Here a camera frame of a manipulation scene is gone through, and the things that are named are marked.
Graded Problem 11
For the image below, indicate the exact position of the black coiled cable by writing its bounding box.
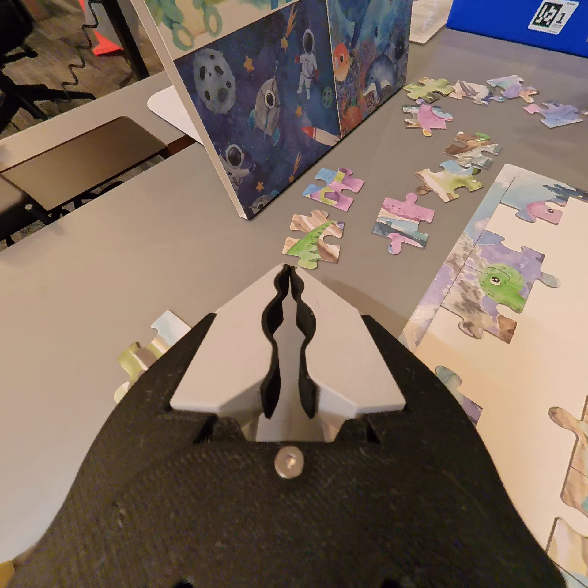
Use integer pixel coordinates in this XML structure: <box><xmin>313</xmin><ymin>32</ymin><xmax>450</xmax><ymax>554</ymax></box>
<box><xmin>59</xmin><ymin>0</ymin><xmax>104</xmax><ymax>99</ymax></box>

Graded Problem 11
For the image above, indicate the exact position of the white jigsaw puzzle board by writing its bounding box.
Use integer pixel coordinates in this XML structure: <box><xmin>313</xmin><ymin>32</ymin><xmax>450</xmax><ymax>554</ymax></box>
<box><xmin>399</xmin><ymin>164</ymin><xmax>588</xmax><ymax>588</ymax></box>

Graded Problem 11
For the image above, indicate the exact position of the teal purple puzzle piece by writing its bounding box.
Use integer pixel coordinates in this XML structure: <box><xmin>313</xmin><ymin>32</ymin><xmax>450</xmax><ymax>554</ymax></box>
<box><xmin>434</xmin><ymin>366</ymin><xmax>484</xmax><ymax>425</ymax></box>

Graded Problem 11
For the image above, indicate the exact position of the space ocean print puzzle box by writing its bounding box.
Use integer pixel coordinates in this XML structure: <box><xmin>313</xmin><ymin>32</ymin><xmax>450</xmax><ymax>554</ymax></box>
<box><xmin>130</xmin><ymin>0</ymin><xmax>413</xmax><ymax>220</ymax></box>

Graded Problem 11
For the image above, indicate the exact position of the green dinosaur head puzzle piece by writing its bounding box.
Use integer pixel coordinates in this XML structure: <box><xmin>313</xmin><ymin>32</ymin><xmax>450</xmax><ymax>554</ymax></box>
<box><xmin>442</xmin><ymin>262</ymin><xmax>529</xmax><ymax>345</ymax></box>

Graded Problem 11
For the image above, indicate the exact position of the green blue white puzzle piece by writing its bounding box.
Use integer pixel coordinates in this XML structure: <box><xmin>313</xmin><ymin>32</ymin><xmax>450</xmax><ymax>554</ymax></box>
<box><xmin>415</xmin><ymin>161</ymin><xmax>484</xmax><ymax>203</ymax></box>

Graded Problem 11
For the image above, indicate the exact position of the sky meadow puzzle piece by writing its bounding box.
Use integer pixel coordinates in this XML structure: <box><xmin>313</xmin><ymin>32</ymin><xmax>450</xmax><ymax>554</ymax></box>
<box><xmin>114</xmin><ymin>310</ymin><xmax>192</xmax><ymax>405</ymax></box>

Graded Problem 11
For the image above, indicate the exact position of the blue purple yellow puzzle piece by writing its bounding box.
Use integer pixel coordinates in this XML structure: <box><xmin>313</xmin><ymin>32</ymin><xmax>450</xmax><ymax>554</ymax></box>
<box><xmin>302</xmin><ymin>168</ymin><xmax>365</xmax><ymax>212</ymax></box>

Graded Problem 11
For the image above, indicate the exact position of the light blue loose puzzle piece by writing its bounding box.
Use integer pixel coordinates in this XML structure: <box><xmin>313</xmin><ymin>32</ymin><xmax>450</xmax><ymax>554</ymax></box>
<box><xmin>524</xmin><ymin>101</ymin><xmax>588</xmax><ymax>129</ymax></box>

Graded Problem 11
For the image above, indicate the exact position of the green tail brown puzzle piece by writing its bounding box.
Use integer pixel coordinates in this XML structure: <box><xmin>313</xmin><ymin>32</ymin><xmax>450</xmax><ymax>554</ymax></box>
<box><xmin>282</xmin><ymin>210</ymin><xmax>345</xmax><ymax>270</ymax></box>

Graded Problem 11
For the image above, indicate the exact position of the lavender green patch puzzle piece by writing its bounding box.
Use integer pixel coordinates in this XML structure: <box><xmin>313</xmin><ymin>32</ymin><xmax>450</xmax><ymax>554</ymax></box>
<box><xmin>477</xmin><ymin>230</ymin><xmax>561</xmax><ymax>295</ymax></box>

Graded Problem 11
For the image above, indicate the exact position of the yellow green puzzle piece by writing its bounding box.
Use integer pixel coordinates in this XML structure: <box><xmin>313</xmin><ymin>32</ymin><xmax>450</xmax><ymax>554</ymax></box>
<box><xmin>403</xmin><ymin>77</ymin><xmax>455</xmax><ymax>104</ymax></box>

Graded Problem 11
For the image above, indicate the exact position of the grey brown puzzle piece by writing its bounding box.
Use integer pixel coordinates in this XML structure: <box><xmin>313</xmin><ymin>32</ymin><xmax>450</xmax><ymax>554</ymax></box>
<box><xmin>444</xmin><ymin>132</ymin><xmax>502</xmax><ymax>170</ymax></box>

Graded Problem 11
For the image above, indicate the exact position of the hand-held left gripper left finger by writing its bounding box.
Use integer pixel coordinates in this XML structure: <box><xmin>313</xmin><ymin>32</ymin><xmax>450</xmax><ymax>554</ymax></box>
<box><xmin>170</xmin><ymin>264</ymin><xmax>291</xmax><ymax>443</ymax></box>

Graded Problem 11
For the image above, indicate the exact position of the black table leg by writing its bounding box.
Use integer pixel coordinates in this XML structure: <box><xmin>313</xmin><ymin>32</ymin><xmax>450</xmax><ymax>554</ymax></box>
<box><xmin>108</xmin><ymin>0</ymin><xmax>151</xmax><ymax>81</ymax></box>

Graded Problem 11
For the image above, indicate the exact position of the pink grey puzzle piece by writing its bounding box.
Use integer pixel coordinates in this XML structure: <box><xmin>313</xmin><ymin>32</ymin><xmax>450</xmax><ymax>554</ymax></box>
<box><xmin>403</xmin><ymin>103</ymin><xmax>454</xmax><ymax>138</ymax></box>

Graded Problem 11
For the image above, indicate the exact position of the grey white puzzle piece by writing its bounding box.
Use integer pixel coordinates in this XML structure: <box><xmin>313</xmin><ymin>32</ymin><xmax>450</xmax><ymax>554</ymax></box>
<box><xmin>448</xmin><ymin>80</ymin><xmax>494</xmax><ymax>106</ymax></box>

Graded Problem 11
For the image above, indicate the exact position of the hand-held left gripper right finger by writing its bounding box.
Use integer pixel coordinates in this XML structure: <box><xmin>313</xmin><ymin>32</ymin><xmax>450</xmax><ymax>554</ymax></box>
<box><xmin>292</xmin><ymin>266</ymin><xmax>407</xmax><ymax>443</ymax></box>

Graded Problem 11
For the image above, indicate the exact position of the pink blue striped puzzle piece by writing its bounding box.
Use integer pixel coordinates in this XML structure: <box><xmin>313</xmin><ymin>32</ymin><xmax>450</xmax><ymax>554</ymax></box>
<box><xmin>371</xmin><ymin>192</ymin><xmax>435</xmax><ymax>254</ymax></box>

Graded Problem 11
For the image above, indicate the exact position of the brown chair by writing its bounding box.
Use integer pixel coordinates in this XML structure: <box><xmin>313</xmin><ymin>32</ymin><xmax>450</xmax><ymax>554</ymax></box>
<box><xmin>0</xmin><ymin>116</ymin><xmax>168</xmax><ymax>251</ymax></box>

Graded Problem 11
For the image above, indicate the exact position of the pink dinosaur head puzzle piece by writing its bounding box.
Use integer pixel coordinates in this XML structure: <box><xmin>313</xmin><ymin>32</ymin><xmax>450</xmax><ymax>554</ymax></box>
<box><xmin>498</xmin><ymin>177</ymin><xmax>588</xmax><ymax>227</ymax></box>

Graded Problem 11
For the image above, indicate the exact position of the paper in plastic sleeve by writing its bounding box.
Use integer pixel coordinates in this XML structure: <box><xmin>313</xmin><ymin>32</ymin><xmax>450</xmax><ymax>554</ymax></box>
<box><xmin>409</xmin><ymin>0</ymin><xmax>453</xmax><ymax>45</ymax></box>

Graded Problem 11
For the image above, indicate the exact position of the blue box with tag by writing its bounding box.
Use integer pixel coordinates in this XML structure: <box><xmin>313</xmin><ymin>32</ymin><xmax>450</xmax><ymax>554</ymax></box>
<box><xmin>447</xmin><ymin>0</ymin><xmax>588</xmax><ymax>59</ymax></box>

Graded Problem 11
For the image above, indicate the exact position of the black office chair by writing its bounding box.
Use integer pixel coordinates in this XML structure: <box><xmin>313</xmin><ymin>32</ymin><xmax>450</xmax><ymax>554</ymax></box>
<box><xmin>0</xmin><ymin>0</ymin><xmax>97</xmax><ymax>122</ymax></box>

